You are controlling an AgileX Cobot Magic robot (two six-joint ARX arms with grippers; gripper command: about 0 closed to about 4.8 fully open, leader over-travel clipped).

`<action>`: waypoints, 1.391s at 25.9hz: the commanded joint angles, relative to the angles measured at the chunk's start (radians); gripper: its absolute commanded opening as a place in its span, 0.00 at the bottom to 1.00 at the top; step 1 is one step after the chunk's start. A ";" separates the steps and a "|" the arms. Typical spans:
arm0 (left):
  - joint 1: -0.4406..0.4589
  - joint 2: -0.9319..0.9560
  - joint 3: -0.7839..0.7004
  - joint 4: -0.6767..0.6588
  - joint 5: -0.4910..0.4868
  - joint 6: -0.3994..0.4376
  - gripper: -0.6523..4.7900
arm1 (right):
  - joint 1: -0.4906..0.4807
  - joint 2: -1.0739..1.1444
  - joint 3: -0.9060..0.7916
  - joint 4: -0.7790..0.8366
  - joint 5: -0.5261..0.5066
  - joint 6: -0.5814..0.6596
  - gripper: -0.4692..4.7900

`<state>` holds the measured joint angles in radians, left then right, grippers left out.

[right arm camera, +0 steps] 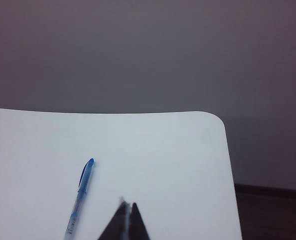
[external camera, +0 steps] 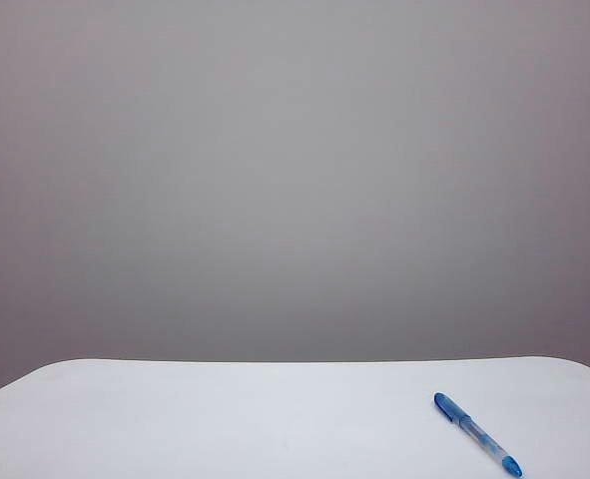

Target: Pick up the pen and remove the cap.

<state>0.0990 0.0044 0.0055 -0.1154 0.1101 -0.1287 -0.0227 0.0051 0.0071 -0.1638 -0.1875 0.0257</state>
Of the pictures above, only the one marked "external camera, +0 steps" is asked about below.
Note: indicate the blue translucent pen cap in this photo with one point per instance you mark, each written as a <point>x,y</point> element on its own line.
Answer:
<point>445,405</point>

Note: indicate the blue clear-barrel gel pen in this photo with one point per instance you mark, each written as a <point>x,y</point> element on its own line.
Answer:
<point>484,440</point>

